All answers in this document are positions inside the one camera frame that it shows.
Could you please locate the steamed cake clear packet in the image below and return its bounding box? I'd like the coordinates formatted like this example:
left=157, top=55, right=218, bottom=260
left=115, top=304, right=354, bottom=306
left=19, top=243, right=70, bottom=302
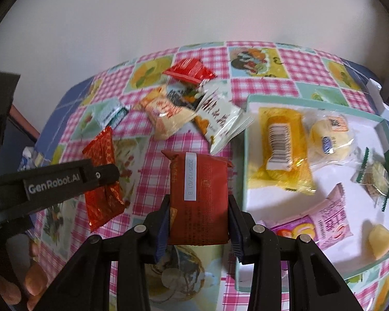
left=303, top=110, right=362, bottom=171

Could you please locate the yellow barcode snack packet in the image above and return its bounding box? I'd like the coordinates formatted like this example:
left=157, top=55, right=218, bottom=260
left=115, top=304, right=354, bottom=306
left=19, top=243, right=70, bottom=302
left=248, top=107, right=316, bottom=195

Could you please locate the blue white crumpled packet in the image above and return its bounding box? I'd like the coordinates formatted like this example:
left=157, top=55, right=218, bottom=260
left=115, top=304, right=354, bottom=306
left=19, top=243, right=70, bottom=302
left=18, top=147, right=50, bottom=171

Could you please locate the pink checkered tablecloth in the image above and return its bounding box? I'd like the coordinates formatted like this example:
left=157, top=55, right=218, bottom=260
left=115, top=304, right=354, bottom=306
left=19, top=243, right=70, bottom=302
left=34, top=41, right=389, bottom=310

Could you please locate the small yellow jelly cup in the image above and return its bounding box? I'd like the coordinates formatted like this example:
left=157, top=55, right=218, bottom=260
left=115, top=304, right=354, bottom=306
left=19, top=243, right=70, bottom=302
left=368, top=224, right=389, bottom=260

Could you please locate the bright red snack packet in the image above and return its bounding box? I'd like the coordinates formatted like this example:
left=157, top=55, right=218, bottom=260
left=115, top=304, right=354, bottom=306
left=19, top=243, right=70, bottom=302
left=163, top=58, right=217, bottom=85

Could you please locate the beige orange snack bag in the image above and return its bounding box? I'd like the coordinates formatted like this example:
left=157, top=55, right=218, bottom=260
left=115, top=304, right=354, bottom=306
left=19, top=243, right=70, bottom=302
left=133, top=84, right=196, bottom=140

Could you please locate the dark red snack packet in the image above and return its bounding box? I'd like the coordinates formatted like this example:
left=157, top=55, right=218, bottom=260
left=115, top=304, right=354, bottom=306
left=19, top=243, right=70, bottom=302
left=162, top=150, right=232, bottom=246

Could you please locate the green edged clear candy packet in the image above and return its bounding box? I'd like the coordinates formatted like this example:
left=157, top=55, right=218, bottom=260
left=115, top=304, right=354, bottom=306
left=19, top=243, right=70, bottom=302
left=352, top=147, right=389, bottom=212

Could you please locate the white peach cake packet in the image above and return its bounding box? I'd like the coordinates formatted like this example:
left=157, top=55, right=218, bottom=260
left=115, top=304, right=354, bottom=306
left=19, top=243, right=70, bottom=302
left=194, top=85, right=254, bottom=155

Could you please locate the person left hand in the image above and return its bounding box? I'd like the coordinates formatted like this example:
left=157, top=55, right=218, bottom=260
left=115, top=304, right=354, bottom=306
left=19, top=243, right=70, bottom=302
left=0, top=234, right=48, bottom=310

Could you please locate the blue bed sheet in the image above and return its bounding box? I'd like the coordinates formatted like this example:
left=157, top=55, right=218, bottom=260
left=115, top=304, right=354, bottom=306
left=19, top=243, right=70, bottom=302
left=0, top=55, right=389, bottom=169

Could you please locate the pink snack packet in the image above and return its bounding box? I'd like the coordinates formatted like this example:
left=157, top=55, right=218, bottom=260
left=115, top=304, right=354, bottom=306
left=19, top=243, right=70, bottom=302
left=262, top=182, right=355, bottom=251

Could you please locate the silver green snack packet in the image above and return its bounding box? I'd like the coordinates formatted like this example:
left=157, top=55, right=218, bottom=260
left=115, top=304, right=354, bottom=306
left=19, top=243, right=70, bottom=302
left=95, top=98, right=130, bottom=129

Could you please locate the white power strip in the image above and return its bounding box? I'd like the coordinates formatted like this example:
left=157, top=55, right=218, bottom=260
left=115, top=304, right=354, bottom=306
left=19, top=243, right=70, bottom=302
left=366, top=79, right=389, bottom=122

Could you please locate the orange patterned snack packet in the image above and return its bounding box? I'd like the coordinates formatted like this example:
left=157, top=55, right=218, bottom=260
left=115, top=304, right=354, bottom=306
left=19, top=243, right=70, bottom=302
left=82, top=126, right=125, bottom=232

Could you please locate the white tray green rim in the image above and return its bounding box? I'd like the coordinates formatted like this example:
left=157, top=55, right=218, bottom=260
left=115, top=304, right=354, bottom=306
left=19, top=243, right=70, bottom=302
left=239, top=94, right=389, bottom=291

